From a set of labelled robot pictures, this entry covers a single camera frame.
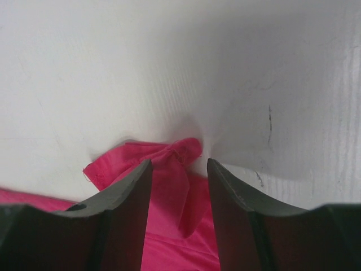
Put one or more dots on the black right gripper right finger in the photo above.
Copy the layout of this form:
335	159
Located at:
257	232

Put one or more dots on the pink t shirt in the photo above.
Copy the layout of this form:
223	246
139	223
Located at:
179	232

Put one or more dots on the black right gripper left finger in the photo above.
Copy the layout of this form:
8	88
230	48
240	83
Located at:
104	232

